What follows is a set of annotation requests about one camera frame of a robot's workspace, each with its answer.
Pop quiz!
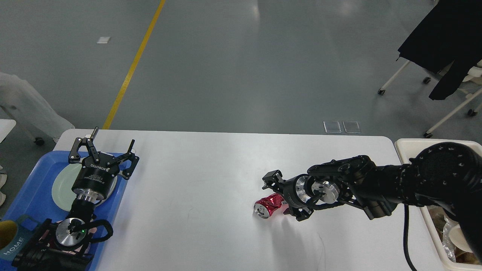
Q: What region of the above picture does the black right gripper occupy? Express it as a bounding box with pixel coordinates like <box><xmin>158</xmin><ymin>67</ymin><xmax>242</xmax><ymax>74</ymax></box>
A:
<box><xmin>262</xmin><ymin>170</ymin><xmax>314</xmax><ymax>221</ymax></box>

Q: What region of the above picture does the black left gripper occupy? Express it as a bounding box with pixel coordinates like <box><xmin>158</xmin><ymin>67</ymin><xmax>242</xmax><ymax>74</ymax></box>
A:
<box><xmin>68</xmin><ymin>126</ymin><xmax>139</xmax><ymax>202</ymax></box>

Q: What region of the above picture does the crushed red soda can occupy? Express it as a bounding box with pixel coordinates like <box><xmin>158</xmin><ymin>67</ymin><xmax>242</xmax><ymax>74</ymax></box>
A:
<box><xmin>253</xmin><ymin>193</ymin><xmax>287</xmax><ymax>219</ymax></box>

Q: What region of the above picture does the green plate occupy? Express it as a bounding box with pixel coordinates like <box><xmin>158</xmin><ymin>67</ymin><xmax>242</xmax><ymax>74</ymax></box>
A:
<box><xmin>52</xmin><ymin>164</ymin><xmax>100</xmax><ymax>212</ymax></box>

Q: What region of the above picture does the dark teal mug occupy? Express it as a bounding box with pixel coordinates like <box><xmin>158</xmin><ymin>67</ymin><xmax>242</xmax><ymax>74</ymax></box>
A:
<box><xmin>0</xmin><ymin>214</ymin><xmax>42</xmax><ymax>261</ymax></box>

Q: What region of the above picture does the foil bag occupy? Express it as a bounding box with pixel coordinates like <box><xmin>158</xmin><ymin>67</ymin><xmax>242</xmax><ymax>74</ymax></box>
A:
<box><xmin>429</xmin><ymin>206</ymin><xmax>458</xmax><ymax>262</ymax></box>

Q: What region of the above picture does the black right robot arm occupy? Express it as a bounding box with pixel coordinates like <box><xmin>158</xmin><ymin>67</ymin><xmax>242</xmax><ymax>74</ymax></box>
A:
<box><xmin>262</xmin><ymin>142</ymin><xmax>482</xmax><ymax>271</ymax></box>

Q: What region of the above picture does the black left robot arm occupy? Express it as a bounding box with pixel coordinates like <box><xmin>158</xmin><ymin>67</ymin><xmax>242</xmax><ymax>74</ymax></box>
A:
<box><xmin>5</xmin><ymin>128</ymin><xmax>139</xmax><ymax>271</ymax></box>

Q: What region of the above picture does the person in light trousers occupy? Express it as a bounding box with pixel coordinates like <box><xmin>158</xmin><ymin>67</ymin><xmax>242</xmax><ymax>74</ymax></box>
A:
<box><xmin>0</xmin><ymin>72</ymin><xmax>75</xmax><ymax>143</ymax></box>

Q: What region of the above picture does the beige plastic bin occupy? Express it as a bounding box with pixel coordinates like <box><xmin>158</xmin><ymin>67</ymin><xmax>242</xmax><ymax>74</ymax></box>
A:
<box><xmin>395</xmin><ymin>139</ymin><xmax>482</xmax><ymax>271</ymax></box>

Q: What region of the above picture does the black jacket on chair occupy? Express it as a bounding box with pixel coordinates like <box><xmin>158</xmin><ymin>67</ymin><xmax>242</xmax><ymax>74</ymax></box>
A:
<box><xmin>398</xmin><ymin>0</ymin><xmax>482</xmax><ymax>100</ymax></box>

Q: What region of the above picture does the white rolling chair frame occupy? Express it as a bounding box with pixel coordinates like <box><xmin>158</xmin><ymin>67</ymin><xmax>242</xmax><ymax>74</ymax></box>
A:
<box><xmin>374</xmin><ymin>60</ymin><xmax>481</xmax><ymax>142</ymax></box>

